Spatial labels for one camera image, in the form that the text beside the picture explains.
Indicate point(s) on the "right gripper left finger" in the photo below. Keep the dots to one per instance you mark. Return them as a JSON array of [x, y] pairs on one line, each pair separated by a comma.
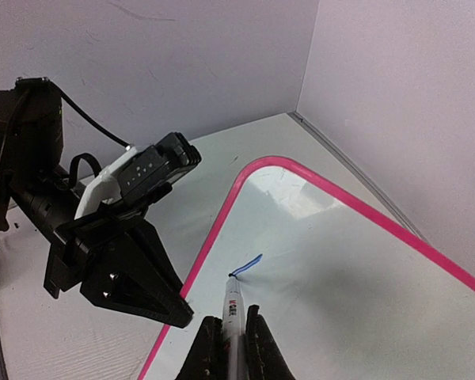
[[205, 359]]

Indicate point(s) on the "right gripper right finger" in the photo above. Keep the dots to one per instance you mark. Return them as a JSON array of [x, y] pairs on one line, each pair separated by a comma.
[[263, 356]]

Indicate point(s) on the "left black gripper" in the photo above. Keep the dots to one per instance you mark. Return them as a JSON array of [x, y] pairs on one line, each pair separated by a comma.
[[115, 253]]

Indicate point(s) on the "white marker pen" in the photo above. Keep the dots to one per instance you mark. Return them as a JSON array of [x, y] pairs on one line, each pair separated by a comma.
[[233, 331]]

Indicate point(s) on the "pink framed whiteboard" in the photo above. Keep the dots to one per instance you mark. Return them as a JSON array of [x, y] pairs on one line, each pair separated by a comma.
[[346, 291]]

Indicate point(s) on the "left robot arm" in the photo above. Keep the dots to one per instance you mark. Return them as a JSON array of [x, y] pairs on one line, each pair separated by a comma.
[[31, 144]]

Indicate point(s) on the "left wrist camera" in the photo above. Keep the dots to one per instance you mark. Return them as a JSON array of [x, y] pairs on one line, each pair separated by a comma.
[[140, 176]]

